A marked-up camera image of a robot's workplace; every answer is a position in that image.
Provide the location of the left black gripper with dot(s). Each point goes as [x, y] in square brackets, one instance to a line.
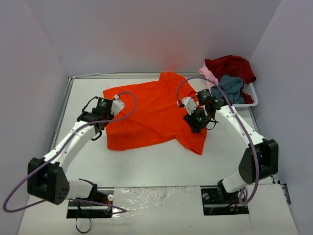
[101, 119]

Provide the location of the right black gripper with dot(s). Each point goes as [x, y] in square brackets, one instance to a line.
[192, 123]

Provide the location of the orange t shirt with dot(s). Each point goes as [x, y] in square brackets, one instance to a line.
[152, 116]

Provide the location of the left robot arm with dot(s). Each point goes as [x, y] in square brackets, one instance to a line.
[48, 179]

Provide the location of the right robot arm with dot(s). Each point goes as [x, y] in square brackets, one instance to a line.
[260, 158]

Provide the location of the pink t shirt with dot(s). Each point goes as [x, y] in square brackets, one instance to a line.
[209, 75]

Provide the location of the teal t shirt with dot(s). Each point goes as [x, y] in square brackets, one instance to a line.
[232, 86]

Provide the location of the white plastic laundry basket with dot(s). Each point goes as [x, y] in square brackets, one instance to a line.
[246, 92]

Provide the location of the dark red t shirt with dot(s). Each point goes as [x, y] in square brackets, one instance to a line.
[234, 66]

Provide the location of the white foam front board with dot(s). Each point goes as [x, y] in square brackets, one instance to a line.
[166, 211]

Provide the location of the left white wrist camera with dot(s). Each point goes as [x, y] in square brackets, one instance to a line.
[117, 105]

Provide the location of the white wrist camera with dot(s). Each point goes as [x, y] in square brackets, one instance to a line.
[117, 105]
[189, 104]

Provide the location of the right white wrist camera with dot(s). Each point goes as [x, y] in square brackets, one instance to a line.
[189, 104]

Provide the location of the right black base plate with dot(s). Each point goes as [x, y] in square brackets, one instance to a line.
[214, 205]

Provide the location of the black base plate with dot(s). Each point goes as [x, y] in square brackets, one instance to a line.
[83, 210]
[214, 205]

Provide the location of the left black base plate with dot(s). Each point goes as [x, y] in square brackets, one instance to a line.
[83, 210]

